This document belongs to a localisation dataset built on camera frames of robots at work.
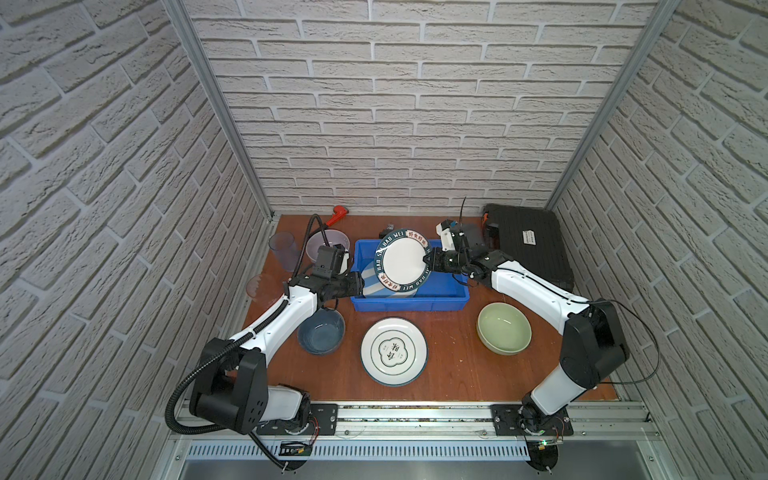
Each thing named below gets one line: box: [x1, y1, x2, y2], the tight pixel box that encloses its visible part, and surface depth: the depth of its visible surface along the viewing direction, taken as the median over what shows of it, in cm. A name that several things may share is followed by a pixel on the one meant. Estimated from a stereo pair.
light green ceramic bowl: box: [476, 302, 533, 356], surface depth 88 cm
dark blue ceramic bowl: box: [297, 307, 346, 355], surface depth 87 cm
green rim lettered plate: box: [374, 228, 432, 292], surface depth 91 cm
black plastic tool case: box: [482, 204, 575, 293], surface depth 109 cm
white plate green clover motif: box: [360, 316, 429, 387], surface depth 85 cm
